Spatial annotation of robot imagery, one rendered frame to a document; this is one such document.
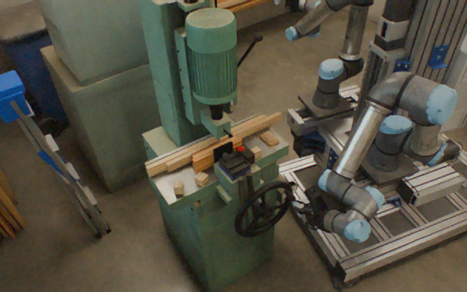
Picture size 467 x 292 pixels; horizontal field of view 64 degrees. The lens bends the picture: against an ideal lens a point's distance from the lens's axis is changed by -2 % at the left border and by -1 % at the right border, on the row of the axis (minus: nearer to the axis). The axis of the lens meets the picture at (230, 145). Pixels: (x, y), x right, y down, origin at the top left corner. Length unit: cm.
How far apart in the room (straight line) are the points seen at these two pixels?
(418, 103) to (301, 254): 140
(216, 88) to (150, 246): 137
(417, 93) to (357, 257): 116
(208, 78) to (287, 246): 138
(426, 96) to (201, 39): 73
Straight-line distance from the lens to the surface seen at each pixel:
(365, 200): 135
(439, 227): 249
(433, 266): 261
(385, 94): 132
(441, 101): 128
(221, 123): 156
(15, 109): 195
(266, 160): 168
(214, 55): 133
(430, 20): 171
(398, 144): 170
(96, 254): 258
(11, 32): 303
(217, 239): 187
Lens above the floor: 206
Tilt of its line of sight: 43 degrees down
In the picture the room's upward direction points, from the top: 2 degrees counter-clockwise
